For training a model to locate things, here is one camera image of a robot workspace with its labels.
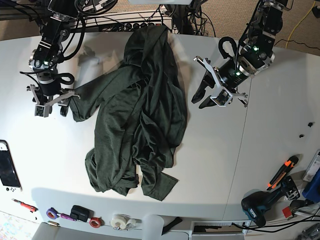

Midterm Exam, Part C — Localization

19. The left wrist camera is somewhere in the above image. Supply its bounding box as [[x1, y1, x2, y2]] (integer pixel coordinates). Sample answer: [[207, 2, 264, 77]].
[[210, 89, 233, 107]]

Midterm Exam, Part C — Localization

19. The red screwdriver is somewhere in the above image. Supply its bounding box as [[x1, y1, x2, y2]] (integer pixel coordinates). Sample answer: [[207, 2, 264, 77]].
[[12, 198, 38, 213]]

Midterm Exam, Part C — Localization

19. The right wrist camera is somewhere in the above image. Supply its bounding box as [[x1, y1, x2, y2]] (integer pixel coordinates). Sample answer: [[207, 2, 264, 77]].
[[34, 104, 52, 118]]

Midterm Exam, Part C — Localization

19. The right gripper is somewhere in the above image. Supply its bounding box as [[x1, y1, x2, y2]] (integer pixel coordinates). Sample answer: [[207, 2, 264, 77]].
[[26, 84, 80, 117]]

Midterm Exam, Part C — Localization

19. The teal black power drill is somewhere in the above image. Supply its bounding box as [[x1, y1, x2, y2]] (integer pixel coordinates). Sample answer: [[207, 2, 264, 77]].
[[241, 176, 300, 228]]

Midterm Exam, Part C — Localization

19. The purple tape roll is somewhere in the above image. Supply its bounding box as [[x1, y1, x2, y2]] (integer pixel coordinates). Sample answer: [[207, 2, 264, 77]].
[[46, 207, 59, 220]]

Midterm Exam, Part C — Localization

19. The yellow extension cable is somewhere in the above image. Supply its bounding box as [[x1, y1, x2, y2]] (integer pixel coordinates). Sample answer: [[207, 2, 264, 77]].
[[285, 6, 320, 49]]

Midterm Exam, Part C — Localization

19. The black power strip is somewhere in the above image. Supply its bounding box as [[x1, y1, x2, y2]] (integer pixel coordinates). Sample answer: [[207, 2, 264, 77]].
[[98, 22, 162, 32]]

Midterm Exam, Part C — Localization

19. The orange black utility knife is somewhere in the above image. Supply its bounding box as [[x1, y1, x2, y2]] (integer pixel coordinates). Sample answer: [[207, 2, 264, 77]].
[[266, 155, 299, 191]]

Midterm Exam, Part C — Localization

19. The red square tag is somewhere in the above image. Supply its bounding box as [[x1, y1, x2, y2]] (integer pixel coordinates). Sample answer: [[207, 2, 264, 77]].
[[282, 206, 294, 219]]

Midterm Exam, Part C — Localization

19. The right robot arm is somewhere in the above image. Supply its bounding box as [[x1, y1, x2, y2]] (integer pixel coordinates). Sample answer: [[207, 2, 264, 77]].
[[25, 0, 81, 118]]

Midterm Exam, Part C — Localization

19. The dark green t-shirt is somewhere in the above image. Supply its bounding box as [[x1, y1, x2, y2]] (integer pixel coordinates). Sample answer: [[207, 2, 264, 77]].
[[69, 26, 188, 201]]

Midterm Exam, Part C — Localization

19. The white handheld game console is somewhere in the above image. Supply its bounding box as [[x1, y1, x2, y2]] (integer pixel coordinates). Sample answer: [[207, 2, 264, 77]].
[[0, 140, 22, 193]]

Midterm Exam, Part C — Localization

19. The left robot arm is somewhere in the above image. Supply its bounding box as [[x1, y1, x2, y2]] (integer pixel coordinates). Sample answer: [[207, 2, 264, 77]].
[[191, 0, 288, 109]]

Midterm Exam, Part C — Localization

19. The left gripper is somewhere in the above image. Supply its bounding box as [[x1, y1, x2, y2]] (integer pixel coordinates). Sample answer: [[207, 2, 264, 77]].
[[191, 56, 249, 109]]

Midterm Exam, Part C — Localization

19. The black action camera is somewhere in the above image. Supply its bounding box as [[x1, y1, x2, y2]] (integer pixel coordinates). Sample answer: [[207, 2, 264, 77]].
[[70, 205, 94, 223]]

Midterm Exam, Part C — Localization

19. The blue box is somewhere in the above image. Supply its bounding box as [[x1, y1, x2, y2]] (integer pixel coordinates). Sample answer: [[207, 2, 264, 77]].
[[302, 166, 320, 203]]

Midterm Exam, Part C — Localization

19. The red tape roll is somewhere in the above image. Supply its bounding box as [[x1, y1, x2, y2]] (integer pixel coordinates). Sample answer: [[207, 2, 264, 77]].
[[89, 217, 103, 229]]

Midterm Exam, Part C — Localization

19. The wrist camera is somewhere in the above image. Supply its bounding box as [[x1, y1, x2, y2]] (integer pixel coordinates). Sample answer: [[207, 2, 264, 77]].
[[210, 89, 233, 107], [34, 104, 52, 118]]

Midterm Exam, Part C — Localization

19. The white tape dispenser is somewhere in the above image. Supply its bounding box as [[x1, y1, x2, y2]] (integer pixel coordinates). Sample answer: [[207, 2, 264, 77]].
[[109, 214, 142, 231]]

